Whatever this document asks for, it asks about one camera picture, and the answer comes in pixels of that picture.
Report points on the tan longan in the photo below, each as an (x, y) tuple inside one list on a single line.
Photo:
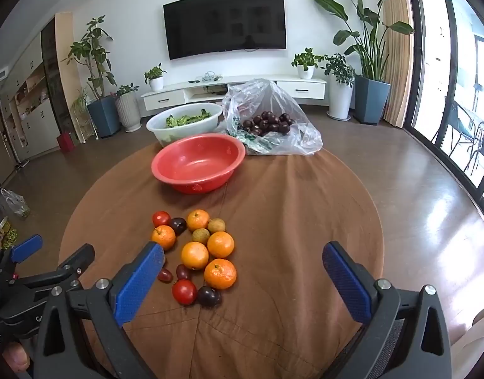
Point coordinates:
[(216, 225), (200, 236)]

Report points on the white plastic basin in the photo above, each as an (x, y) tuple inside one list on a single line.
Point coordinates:
[(159, 128)]

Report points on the clear plastic bag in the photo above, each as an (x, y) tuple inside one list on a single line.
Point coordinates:
[(265, 94)]

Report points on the white wall cabinet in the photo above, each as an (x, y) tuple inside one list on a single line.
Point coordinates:
[(36, 122)]

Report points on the bushy plant in white pot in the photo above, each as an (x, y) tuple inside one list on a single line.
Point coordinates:
[(339, 96)]

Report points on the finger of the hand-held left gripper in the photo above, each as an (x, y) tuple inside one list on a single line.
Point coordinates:
[(26, 246), (74, 262)]

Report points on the orange with stem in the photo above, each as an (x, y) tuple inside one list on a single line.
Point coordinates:
[(163, 237)]

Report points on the red plastic basin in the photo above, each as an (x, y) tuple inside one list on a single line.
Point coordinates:
[(198, 166)]

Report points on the small plant in white pot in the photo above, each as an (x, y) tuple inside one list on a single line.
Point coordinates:
[(306, 72), (156, 83)]

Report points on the pile of dark plums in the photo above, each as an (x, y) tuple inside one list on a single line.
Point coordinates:
[(265, 122)]

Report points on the red box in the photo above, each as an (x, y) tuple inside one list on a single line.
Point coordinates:
[(66, 142)]

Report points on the black balcony chair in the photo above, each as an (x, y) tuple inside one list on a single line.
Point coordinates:
[(459, 124), (482, 146)]

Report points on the plant in white ribbed pot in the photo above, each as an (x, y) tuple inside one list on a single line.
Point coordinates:
[(128, 110)]

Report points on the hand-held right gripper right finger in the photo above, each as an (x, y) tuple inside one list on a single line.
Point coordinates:
[(346, 284)]

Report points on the beige curtain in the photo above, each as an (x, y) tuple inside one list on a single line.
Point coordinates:
[(397, 67)]

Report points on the beige sofa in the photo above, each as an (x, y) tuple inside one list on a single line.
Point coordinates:
[(472, 343)]

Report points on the red oval grape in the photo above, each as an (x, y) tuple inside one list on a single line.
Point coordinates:
[(182, 271), (165, 274)]

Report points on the black wall television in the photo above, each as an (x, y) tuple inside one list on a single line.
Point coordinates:
[(226, 23)]

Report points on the dark purple plum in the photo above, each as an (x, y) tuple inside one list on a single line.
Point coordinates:
[(178, 225), (208, 296)]

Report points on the tall plant in blue-grey pot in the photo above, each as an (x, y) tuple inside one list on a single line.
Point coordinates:
[(103, 116)]

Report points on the black framed glass door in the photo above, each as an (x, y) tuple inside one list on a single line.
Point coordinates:
[(412, 67)]

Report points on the green leafy vegetables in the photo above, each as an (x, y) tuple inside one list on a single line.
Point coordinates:
[(186, 119)]

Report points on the red tomato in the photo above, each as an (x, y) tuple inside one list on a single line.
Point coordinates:
[(184, 291), (161, 218)]

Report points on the person's left hand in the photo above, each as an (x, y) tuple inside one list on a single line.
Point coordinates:
[(15, 357)]

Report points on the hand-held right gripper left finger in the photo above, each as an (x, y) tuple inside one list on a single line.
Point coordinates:
[(137, 284)]

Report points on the large-leaf plant in dark pot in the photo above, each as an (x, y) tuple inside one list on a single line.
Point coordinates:
[(370, 98)]

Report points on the plastic bag with contents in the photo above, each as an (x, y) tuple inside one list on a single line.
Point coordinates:
[(15, 205)]

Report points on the white television cabinet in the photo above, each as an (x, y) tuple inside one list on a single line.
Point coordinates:
[(170, 96)]

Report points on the brown tablecloth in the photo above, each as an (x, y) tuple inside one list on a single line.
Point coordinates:
[(285, 213)]

